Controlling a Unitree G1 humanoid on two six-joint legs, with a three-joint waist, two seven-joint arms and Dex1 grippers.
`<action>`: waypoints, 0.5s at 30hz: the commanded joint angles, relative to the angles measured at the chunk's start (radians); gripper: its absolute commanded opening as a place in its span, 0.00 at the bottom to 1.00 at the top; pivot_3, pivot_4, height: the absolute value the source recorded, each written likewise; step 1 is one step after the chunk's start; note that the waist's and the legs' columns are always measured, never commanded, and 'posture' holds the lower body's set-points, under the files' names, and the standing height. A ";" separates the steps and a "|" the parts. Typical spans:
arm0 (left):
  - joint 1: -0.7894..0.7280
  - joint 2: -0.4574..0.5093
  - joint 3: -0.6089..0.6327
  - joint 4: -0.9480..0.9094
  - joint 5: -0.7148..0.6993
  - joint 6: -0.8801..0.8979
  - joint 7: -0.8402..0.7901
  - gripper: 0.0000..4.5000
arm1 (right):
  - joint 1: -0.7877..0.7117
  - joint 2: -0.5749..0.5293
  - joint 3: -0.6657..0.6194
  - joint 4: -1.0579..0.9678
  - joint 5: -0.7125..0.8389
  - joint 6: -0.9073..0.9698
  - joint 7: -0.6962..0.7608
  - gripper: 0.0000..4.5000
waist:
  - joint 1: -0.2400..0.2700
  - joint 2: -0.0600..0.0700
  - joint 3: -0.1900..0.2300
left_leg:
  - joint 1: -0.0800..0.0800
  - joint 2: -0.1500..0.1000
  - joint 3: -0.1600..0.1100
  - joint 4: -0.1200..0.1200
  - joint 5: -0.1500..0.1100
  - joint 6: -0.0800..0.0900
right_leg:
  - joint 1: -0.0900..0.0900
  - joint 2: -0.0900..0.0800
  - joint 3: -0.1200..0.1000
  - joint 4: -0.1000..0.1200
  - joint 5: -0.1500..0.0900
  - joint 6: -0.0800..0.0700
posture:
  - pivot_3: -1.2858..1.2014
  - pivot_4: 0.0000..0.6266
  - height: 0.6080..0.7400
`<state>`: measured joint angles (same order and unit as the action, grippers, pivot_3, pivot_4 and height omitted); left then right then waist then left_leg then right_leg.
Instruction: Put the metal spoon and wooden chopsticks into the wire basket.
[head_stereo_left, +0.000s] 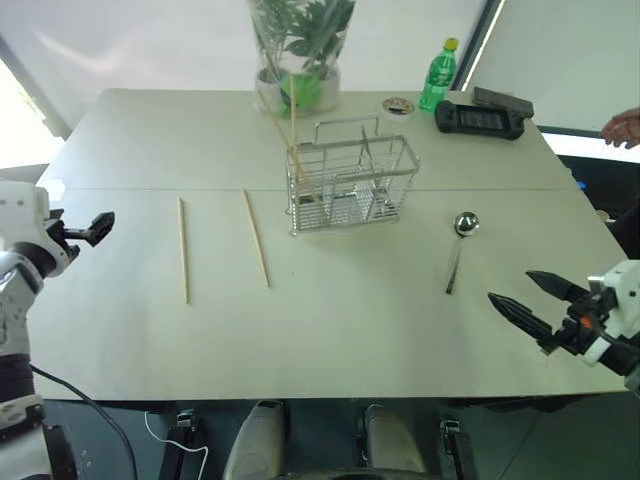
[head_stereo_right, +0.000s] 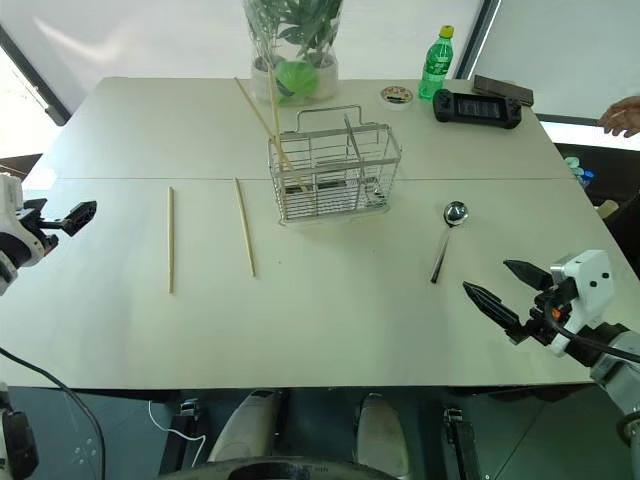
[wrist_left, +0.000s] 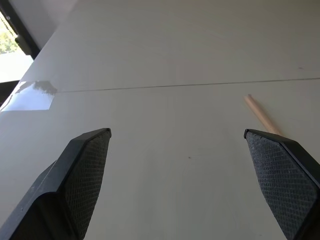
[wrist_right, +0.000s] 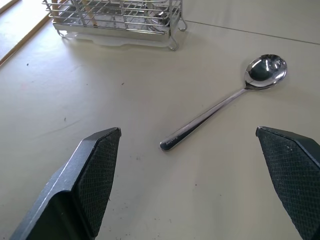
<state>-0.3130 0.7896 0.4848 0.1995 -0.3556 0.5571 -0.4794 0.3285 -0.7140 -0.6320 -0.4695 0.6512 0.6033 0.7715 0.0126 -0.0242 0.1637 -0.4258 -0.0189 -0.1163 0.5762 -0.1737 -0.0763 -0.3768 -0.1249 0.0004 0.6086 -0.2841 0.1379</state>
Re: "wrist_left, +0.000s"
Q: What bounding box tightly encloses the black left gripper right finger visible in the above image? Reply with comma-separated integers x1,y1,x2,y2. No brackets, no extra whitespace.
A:
243,128,320,240

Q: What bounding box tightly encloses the black window frame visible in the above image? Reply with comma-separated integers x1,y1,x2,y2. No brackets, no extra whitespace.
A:
0,0,41,61

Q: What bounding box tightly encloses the light wooden chopstick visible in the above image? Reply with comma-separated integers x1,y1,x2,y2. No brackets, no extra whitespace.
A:
243,94,282,135

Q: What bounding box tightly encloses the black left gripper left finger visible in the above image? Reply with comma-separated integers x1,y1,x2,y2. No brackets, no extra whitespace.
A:
0,127,113,240

